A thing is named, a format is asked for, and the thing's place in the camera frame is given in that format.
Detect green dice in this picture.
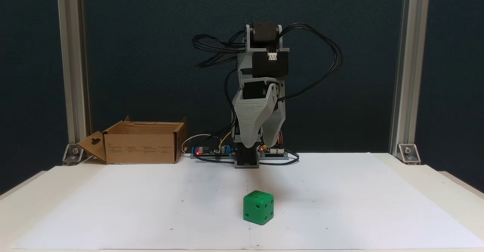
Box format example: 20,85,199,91
243,190,275,226

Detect grey mounting plate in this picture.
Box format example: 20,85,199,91
190,153,290,160

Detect blue board with wire sockets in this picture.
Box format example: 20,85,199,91
259,145,288,156

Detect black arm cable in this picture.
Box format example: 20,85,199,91
224,68,238,146

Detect aluminium profile post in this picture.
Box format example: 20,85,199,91
56,0,92,158
389,0,431,158

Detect narrow smooth grey gripper finger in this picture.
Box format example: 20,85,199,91
261,93,286,146

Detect black servo cable bundle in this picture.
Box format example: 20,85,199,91
279,23,343,102
192,34,248,69

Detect white usb cable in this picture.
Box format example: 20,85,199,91
181,134,213,155

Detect thick black power cable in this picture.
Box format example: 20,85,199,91
193,152,300,166

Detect broad ribbed grey gripper finger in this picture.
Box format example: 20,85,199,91
233,85,279,148

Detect brown cardboard box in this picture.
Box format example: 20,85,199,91
77,116,188,165

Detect aluminium corner bracket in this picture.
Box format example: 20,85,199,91
398,143,421,165
62,143,90,165

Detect blue board with capacitors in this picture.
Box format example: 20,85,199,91
200,144,234,157

